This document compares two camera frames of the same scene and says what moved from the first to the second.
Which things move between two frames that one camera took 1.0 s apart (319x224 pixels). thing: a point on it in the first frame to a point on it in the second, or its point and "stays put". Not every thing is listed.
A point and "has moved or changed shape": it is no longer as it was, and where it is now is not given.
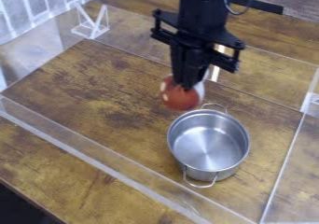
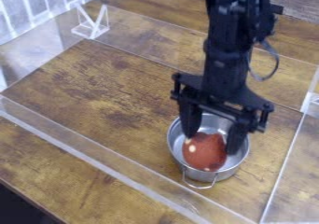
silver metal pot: x=208 y=142 stays put
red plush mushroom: x=176 y=97 has moved or changed shape
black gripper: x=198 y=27 to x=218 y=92
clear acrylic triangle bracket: x=90 y=28 stays put
